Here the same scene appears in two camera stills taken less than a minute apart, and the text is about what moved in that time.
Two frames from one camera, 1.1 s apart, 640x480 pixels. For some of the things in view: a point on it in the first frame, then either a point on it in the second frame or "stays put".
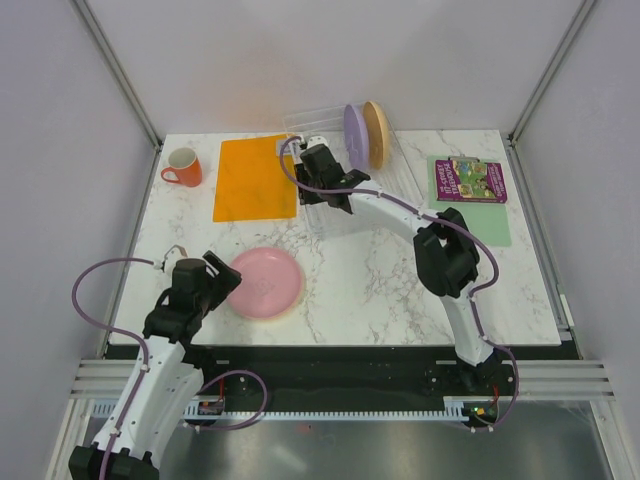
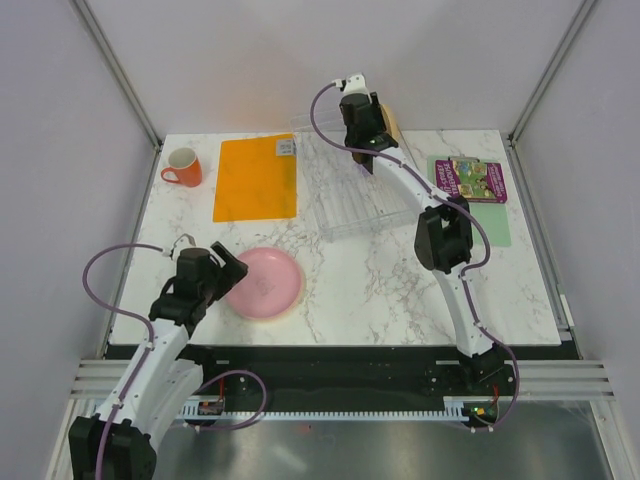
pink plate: x=270 y=283 stays put
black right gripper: x=308 y=196 -> x=377 y=113
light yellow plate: x=285 y=315 stays put
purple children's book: x=472 y=181 stays put
